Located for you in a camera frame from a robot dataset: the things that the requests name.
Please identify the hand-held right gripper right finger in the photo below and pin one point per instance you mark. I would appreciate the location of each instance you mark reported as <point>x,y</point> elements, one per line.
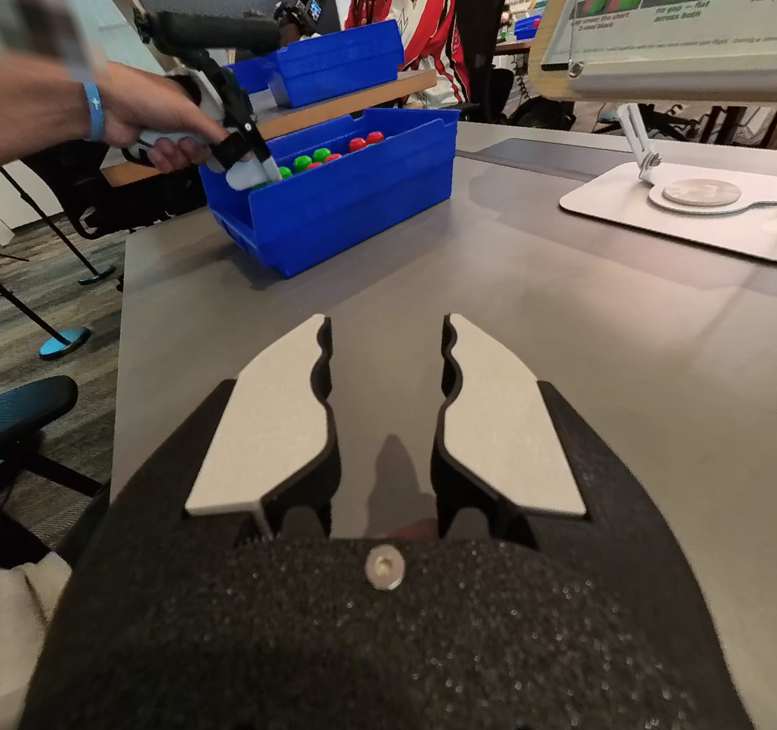
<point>510,439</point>

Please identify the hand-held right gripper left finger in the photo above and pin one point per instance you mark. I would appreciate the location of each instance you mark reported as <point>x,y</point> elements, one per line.
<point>267,439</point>

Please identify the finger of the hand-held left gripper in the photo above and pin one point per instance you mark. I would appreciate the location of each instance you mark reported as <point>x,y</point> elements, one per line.
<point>246,177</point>
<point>272,170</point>

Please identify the cluster of mega block bridges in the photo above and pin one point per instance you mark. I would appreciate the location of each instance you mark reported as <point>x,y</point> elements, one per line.
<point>319,157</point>

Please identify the blue storage bin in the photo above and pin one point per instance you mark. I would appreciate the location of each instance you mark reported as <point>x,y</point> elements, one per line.
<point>340,69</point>
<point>527,27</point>
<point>364,208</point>

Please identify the person's left hand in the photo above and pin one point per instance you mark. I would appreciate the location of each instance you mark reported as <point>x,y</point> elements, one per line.
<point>152,111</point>

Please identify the wooden table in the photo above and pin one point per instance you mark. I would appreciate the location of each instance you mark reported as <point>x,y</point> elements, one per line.
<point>340,105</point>

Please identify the blue wristband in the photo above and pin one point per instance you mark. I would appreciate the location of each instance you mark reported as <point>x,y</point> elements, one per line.
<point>94,111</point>

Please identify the black round base stand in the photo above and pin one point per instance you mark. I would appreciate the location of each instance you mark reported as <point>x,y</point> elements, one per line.
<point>97,275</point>
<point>64,342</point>

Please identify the person's office chair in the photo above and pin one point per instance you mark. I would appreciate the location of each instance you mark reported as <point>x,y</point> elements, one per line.
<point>36,402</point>

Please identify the instruction board on white stand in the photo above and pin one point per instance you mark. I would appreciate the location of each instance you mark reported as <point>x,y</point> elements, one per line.
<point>668,14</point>

